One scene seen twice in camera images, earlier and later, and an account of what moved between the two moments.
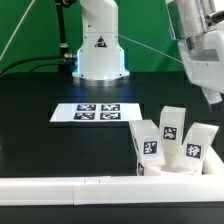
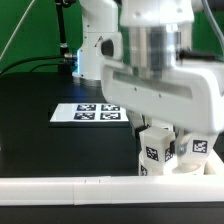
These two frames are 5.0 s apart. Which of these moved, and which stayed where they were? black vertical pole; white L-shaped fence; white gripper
Moved: white gripper
Stayed: white L-shaped fence; black vertical pole
